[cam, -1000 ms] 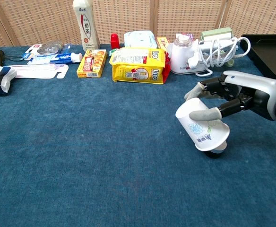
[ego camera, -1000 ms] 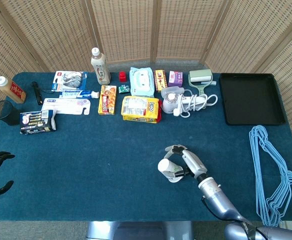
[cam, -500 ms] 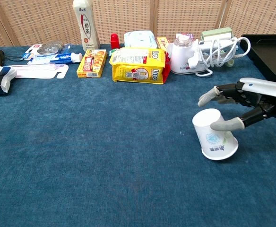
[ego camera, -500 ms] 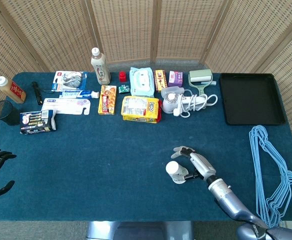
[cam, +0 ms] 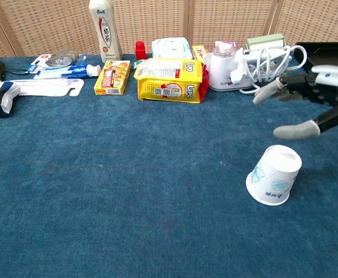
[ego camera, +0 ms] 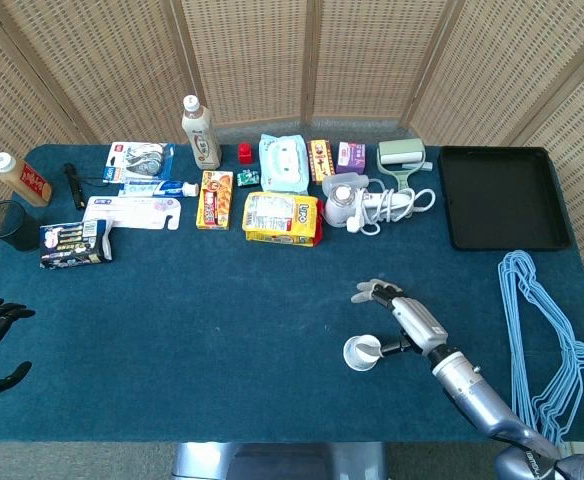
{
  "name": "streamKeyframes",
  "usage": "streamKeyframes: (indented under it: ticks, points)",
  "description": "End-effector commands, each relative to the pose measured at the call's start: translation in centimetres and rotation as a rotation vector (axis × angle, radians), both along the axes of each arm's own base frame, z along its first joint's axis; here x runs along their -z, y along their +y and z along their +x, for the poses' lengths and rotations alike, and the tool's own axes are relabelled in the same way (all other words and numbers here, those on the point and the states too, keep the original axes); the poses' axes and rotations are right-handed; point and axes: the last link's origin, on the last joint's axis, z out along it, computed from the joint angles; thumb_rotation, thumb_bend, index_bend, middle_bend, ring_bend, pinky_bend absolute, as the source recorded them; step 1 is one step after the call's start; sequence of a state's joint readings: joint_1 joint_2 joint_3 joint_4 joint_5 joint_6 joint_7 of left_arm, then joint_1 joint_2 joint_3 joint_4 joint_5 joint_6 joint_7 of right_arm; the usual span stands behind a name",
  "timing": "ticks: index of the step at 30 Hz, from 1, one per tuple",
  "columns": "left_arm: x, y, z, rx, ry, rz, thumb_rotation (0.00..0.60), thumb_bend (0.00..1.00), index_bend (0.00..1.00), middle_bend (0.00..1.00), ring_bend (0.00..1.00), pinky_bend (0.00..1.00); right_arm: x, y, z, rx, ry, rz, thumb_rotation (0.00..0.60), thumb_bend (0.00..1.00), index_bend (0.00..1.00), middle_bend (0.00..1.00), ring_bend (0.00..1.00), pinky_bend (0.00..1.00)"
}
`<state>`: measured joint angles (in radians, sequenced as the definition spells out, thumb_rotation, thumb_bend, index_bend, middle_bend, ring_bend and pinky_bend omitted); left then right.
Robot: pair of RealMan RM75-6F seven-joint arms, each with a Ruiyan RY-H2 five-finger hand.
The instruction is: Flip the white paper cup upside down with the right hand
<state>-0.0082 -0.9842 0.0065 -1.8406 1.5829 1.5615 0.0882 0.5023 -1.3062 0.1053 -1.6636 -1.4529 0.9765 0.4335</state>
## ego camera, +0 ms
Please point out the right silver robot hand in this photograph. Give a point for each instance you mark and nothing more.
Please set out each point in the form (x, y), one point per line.
(419, 322)

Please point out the white floral paper cup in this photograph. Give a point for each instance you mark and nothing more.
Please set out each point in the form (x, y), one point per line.
(359, 357)

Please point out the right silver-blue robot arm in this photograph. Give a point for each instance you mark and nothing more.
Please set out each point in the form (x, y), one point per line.
(472, 385)

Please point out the black mesh pen cup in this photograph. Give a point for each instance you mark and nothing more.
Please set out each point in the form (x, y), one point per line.
(17, 235)

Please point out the black plastic tray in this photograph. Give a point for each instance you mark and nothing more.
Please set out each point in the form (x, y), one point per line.
(502, 200)

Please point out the dark blue snack packet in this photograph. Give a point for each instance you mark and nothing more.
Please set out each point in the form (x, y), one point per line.
(72, 244)

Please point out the green lint roller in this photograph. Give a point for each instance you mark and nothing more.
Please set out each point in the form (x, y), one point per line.
(401, 152)

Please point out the yellow Lipo snack bag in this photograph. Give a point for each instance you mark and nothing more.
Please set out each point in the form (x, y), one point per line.
(279, 217)

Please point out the small purple box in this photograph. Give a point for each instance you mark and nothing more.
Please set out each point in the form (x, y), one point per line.
(350, 157)

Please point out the brown bottle with red label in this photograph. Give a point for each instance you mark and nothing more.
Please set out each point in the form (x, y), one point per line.
(24, 182)

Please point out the narrow red yellow box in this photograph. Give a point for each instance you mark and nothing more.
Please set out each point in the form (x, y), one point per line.
(322, 161)

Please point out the silver-blue robot torso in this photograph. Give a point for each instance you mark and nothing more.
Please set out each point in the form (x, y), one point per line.
(272, 460)

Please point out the light blue wet wipes pack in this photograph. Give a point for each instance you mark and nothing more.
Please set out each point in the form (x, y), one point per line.
(283, 165)

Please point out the white toothbrush card package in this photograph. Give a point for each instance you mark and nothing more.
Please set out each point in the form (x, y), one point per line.
(127, 212)

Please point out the blue carpet table cloth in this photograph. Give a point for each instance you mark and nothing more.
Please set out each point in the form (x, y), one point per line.
(197, 325)

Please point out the small green gum pack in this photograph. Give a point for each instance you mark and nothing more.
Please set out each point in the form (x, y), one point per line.
(247, 178)

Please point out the yellow orange food box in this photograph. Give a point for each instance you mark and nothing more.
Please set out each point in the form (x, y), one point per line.
(215, 200)

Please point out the small red block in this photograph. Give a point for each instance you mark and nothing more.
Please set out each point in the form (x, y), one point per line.
(246, 154)

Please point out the blue white toothpaste tube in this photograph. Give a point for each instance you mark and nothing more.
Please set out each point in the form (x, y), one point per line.
(152, 188)

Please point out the clear blister pack red label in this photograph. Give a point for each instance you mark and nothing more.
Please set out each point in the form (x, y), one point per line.
(137, 160)

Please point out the milk tea bottle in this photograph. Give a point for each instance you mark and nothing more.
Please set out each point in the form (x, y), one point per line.
(202, 140)

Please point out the wicker folding screen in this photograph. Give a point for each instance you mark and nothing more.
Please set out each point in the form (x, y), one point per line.
(97, 60)

